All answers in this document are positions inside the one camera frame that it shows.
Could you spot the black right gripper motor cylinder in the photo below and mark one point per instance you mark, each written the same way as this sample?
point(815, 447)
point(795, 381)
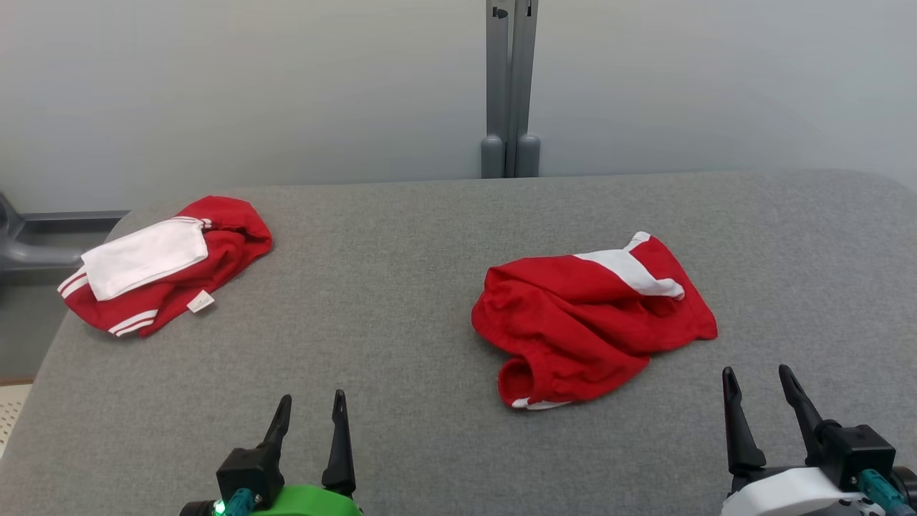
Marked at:
point(907, 484)

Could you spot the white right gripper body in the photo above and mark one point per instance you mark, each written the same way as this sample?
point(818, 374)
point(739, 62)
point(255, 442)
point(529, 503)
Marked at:
point(788, 494)

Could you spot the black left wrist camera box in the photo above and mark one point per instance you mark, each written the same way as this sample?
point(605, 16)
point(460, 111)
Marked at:
point(247, 473)

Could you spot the red shorts with white trim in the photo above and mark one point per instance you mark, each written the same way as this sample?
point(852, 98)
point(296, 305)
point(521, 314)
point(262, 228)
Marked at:
point(573, 330)

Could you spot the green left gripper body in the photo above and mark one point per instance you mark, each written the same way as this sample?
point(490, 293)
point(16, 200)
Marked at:
point(308, 502)

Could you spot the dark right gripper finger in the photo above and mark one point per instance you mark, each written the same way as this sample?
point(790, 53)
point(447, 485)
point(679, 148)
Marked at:
point(739, 437)
point(799, 401)

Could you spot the white perforated laundry basket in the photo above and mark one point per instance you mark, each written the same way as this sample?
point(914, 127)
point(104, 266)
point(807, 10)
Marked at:
point(11, 419)

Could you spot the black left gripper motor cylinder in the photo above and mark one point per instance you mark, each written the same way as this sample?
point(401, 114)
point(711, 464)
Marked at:
point(195, 510)

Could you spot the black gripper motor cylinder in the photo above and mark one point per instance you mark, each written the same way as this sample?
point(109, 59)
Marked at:
point(907, 484)
point(195, 510)

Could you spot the red jersey with white sleeves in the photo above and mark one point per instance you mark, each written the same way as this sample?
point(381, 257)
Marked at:
point(215, 251)

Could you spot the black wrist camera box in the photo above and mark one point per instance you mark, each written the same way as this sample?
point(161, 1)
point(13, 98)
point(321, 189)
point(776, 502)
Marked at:
point(247, 473)
point(860, 451)

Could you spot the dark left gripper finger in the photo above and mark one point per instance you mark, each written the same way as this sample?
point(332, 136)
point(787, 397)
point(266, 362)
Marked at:
point(281, 423)
point(339, 459)

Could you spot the grey metal frame foot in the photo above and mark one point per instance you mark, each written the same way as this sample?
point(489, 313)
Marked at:
point(36, 254)

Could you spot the grey partition post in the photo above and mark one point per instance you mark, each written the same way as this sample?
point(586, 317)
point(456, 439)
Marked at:
point(510, 86)

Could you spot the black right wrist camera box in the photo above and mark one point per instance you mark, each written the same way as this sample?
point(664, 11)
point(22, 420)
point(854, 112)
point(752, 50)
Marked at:
point(860, 451)

